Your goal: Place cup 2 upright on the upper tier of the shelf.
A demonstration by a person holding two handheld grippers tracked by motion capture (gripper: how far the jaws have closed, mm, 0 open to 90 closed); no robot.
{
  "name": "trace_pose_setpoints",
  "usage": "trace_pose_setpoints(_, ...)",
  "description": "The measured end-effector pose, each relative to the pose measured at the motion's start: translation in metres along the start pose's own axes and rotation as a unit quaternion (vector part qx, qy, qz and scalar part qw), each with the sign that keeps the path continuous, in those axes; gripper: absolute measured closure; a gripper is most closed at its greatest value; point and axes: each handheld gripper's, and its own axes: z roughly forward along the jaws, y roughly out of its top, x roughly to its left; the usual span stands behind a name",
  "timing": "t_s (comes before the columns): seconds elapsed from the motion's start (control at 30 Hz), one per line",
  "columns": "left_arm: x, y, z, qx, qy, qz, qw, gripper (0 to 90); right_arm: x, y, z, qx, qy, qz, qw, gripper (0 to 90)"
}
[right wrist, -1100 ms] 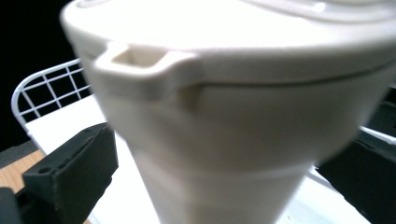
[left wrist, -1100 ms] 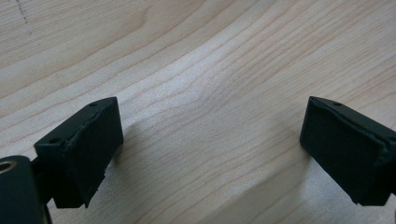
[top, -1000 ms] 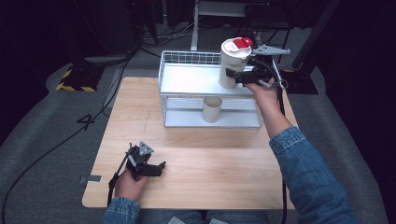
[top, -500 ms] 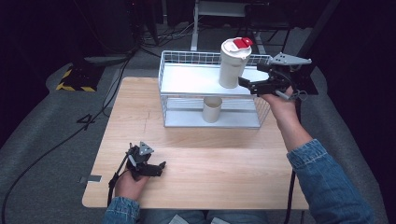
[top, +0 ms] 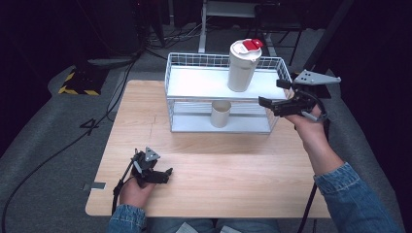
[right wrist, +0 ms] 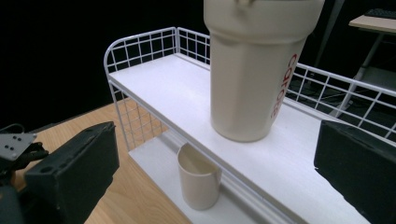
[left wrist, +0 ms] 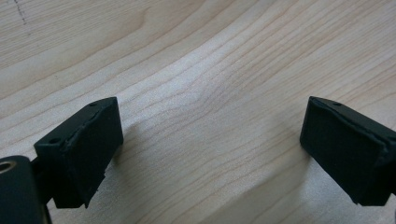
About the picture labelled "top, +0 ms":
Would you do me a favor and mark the grey tape piece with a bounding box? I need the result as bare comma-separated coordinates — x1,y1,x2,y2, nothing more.
82,182,107,192

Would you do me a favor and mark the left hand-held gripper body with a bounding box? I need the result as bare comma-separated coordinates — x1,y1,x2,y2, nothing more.
130,147,161,188

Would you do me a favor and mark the white wire shelf rack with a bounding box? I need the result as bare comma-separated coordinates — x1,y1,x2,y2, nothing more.
164,51,294,135

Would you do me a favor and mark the white tumbler with red lid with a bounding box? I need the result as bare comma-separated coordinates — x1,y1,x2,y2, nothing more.
226,38,265,93

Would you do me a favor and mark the right hand-held gripper cable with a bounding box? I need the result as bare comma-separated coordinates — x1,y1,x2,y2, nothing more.
296,92,332,233

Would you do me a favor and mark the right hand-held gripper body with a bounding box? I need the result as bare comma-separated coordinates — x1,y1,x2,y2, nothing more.
274,69,342,121

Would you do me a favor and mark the white metal desk frame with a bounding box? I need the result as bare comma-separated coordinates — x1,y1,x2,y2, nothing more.
197,0,278,58

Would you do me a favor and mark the black metal chair frame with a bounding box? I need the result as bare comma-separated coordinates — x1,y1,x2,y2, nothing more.
242,2,307,68

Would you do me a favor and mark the tangle of floor cables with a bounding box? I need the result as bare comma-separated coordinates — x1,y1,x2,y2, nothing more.
142,21,202,50

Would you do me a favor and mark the person's left hand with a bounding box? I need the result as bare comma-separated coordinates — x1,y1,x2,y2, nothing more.
119,177,155,208

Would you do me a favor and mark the yellow black striped base plate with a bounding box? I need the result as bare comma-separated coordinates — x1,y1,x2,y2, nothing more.
57,66,110,97

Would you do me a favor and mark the person's right hand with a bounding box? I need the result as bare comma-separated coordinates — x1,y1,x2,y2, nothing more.
285,106,328,145

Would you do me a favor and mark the hand-held gripper cable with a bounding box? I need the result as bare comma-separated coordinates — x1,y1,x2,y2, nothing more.
111,160,134,215
296,92,332,233

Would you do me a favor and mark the white cup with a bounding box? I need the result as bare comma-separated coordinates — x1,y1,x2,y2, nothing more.
209,100,232,129

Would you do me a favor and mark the black pole stand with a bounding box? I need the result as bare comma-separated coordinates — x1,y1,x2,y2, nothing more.
291,0,356,100

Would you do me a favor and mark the white paper sheet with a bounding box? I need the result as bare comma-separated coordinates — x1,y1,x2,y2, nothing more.
174,221,200,233
220,225,245,233

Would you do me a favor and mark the long black floor cable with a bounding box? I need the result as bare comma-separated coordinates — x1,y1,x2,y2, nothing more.
0,48,144,233

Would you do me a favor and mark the left hand-held gripper cable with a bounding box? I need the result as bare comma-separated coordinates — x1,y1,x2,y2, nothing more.
111,160,134,215

